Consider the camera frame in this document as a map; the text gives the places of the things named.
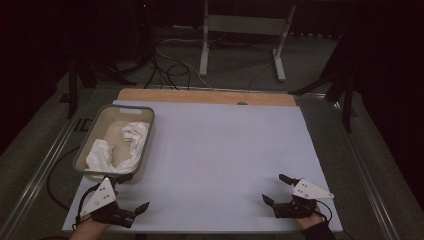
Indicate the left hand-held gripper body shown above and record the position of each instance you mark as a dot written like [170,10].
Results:
[100,197]

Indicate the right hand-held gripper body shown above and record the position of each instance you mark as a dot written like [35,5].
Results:
[308,190]

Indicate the person's right hand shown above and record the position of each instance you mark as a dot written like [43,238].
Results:
[310,221]

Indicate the person's left hand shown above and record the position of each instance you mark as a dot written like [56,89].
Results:
[87,230]

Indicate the white crumpled cloth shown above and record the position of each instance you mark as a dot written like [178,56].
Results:
[133,133]

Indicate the grey plastic basket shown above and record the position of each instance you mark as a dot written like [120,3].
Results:
[113,115]

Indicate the pale table mat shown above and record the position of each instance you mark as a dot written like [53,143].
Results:
[216,160]

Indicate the black tripod stand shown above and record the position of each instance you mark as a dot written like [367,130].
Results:
[347,100]
[72,90]

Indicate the white metal stand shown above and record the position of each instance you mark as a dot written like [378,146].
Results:
[245,24]

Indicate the aluminium frame rail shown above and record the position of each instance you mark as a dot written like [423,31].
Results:
[40,166]
[361,166]

